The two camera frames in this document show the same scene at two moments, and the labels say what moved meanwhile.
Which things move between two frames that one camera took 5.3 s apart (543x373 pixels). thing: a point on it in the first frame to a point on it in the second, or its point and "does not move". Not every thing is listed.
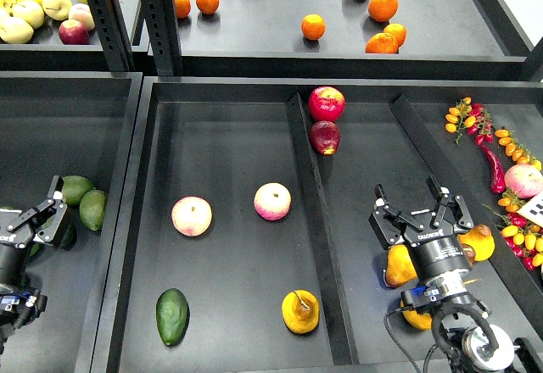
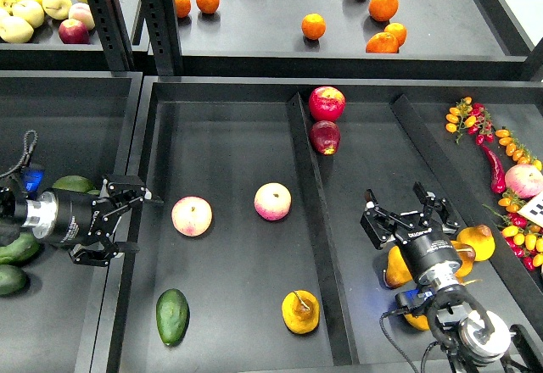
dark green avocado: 172,316 does not move
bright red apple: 327,103 does not move
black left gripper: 19,228 to 88,219
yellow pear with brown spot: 300,311 does not move
